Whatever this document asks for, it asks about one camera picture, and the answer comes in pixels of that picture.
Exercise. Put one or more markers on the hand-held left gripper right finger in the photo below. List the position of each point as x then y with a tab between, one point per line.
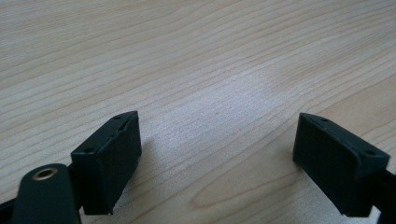
334	165

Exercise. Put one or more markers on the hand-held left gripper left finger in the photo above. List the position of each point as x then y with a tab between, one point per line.
109	161

